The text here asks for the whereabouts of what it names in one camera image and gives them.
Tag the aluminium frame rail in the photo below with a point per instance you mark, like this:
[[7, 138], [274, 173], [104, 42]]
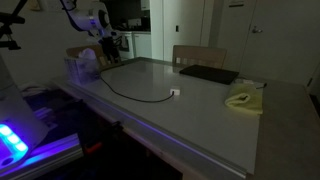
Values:
[[50, 150]]

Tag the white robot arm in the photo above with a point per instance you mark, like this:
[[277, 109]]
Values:
[[86, 18]]

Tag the marbled grey tissue box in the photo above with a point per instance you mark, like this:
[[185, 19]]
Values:
[[81, 71]]

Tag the red clamp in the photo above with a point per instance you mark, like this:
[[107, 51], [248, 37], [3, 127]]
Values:
[[92, 147]]

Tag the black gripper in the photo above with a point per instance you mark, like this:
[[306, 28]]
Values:
[[110, 43]]

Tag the white board mat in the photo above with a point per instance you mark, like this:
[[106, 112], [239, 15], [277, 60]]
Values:
[[200, 116]]

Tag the yellow cloth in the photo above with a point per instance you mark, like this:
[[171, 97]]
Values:
[[243, 105]]

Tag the blue lit white device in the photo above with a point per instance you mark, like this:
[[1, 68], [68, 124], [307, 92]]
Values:
[[11, 143]]

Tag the wall sign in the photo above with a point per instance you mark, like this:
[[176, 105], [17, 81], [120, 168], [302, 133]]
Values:
[[236, 3]]

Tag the wooden chair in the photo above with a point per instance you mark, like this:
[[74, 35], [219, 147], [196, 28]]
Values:
[[72, 50], [200, 53]]

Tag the white tissue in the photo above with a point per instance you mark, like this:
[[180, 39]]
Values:
[[88, 53]]

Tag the black camera stand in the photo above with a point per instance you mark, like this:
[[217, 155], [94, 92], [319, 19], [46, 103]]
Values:
[[8, 20]]

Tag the white kitchen cabinet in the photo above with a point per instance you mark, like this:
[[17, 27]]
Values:
[[141, 45]]

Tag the white room door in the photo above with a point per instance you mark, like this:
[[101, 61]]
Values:
[[283, 40]]

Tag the black laptop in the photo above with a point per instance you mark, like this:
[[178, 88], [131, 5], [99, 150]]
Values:
[[210, 73]]

